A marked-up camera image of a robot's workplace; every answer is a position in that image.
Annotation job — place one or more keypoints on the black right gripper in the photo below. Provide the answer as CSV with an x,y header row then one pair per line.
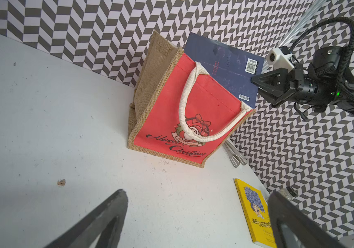
x,y
280,85

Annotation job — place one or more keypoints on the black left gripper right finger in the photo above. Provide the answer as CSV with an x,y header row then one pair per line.
x,y
293,229

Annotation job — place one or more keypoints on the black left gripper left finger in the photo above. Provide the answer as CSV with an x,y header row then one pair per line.
x,y
104,225

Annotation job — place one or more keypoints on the yellow book blue illustration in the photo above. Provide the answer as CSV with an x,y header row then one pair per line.
x,y
256,214

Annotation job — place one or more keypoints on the red burlap Christmas bag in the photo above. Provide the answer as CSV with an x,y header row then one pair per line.
x,y
179,112

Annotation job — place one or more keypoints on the small glass spice jar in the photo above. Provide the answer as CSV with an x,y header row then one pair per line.
x,y
288,192

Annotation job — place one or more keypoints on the stainless steel kitchen tongs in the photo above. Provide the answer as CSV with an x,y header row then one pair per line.
x,y
235,157

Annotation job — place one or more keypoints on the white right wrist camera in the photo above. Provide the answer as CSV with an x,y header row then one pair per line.
x,y
280,57

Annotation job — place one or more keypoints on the right aluminium corner post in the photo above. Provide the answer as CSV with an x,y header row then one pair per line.
x,y
301,24

